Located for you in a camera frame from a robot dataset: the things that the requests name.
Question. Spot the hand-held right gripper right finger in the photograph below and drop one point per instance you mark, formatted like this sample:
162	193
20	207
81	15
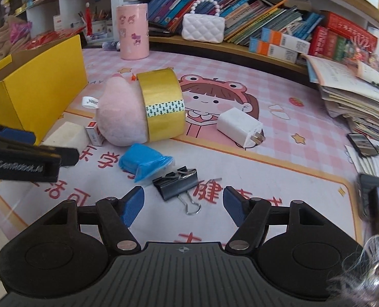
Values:
234	206

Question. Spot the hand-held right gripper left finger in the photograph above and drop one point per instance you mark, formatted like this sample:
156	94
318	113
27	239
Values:
133	205

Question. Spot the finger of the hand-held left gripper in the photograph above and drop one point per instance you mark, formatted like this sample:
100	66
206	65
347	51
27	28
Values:
66	156
15	137

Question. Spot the white eraser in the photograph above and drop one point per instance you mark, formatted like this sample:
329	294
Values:
64	134

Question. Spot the small red white box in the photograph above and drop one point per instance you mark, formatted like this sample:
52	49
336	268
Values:
93	134

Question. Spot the blue plastic wad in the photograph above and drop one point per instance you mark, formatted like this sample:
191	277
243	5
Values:
138	160

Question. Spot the black binder clip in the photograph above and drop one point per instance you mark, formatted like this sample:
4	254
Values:
173	182

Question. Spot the yellow cardboard box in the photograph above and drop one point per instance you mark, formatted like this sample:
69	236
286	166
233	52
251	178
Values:
32	86

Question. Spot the white charger plug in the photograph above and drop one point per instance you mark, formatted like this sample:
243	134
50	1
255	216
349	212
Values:
237	124

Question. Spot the gold tape roll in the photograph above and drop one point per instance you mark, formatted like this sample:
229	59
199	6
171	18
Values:
160	89

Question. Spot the pink plush toy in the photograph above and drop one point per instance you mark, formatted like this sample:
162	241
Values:
119	115

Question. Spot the beige plush cloth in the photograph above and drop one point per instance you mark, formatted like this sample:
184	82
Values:
1	41

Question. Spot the pink shiny wrapper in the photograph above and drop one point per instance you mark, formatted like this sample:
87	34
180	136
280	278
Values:
17	32

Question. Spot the red plastic sheet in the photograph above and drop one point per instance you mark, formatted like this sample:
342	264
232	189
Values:
48	36

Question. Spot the dark small object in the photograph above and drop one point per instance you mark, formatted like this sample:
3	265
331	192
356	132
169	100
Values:
110	45

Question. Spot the white box red label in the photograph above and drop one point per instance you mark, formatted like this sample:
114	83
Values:
58	23

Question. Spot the pen holder with pencils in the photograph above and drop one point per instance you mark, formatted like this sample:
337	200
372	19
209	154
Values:
98	25

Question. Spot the black rectangular device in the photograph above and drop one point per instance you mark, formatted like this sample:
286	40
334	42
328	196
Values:
373	198

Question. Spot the grey fuzzy trim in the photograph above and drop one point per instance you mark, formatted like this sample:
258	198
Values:
358	268

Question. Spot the red tassel ornament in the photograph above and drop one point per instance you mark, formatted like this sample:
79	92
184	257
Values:
88	17

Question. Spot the white paper stack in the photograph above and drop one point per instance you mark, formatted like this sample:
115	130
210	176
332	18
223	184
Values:
368	166

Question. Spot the pink cylinder holder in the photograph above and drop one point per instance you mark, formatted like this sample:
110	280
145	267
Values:
133	32

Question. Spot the black smartphone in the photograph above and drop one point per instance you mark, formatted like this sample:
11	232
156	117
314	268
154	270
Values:
363	144

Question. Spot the white shelf unit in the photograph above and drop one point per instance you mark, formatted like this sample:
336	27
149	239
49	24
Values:
71	3

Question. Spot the stack of magazines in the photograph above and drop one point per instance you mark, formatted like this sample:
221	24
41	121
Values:
352	102

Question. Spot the blue orange white box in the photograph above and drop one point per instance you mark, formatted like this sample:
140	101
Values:
285	40
269	51

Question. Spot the wooden bookshelf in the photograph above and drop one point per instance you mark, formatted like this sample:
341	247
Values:
208	46

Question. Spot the white quilted handbag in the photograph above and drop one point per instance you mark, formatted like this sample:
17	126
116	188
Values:
202	27

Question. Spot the row of colourful books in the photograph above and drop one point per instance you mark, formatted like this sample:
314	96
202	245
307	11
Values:
256	12

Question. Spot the red book set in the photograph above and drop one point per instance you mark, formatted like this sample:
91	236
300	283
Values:
346	38

